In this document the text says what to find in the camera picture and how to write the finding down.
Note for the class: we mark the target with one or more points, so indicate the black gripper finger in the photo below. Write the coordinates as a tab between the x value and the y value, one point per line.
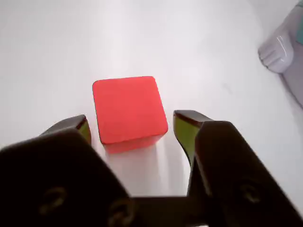
236	170
47	179

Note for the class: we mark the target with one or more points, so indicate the red cube block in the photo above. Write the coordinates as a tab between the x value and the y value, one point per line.
127	108

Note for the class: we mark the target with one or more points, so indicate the teal cartoon trash bin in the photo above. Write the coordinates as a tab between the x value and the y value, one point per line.
279	52

